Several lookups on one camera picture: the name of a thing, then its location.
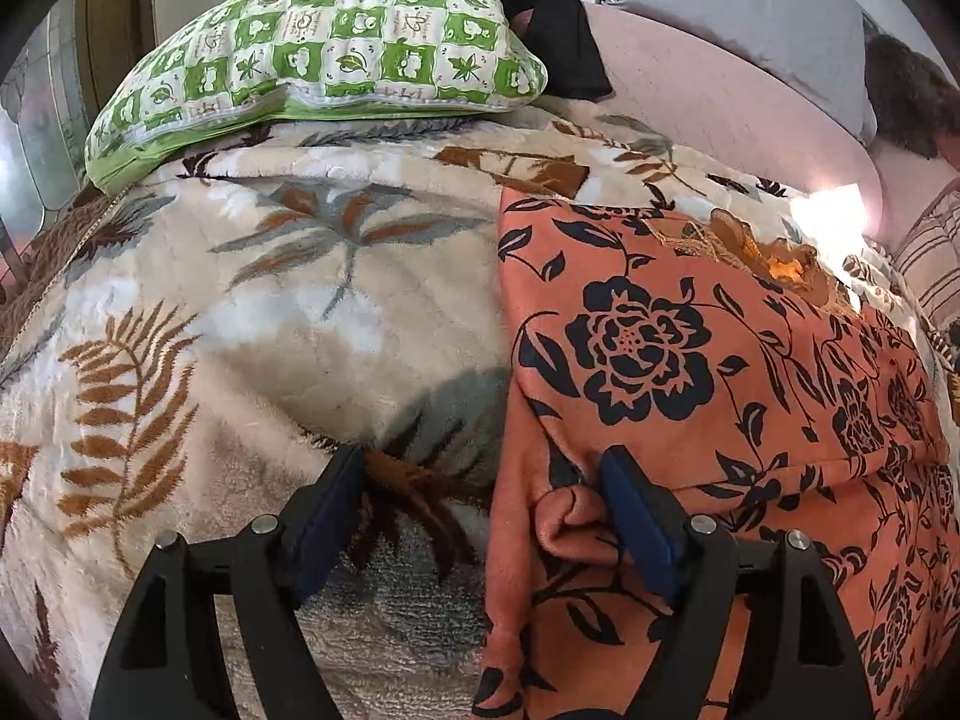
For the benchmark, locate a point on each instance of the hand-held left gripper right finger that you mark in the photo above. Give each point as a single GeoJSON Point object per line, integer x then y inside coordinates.
{"type": "Point", "coordinates": [637, 525]}

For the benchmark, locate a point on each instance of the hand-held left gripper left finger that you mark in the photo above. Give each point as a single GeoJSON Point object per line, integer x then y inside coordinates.
{"type": "Point", "coordinates": [330, 510]}

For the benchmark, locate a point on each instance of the orange floral garment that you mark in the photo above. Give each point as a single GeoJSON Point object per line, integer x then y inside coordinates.
{"type": "Point", "coordinates": [675, 405]}

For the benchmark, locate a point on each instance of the leaf print fleece blanket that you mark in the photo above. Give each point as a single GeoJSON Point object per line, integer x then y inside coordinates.
{"type": "Point", "coordinates": [300, 330]}

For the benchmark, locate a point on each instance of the striped pillow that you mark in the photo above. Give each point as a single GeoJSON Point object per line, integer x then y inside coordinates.
{"type": "Point", "coordinates": [934, 262]}

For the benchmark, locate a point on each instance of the pink bed sheet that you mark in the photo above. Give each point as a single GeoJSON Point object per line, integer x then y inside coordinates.
{"type": "Point", "coordinates": [697, 97]}

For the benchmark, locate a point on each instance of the green checkered pillow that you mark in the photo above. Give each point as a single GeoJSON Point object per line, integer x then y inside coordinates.
{"type": "Point", "coordinates": [322, 45]}

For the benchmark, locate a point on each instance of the black cloth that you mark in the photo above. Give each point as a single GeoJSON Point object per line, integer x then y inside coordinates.
{"type": "Point", "coordinates": [562, 37]}

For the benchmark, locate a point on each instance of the dark brown furry cloth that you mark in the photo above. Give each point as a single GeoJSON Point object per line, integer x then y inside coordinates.
{"type": "Point", "coordinates": [911, 97]}

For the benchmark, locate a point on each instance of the grey pillow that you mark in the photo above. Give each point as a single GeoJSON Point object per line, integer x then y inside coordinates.
{"type": "Point", "coordinates": [750, 7]}

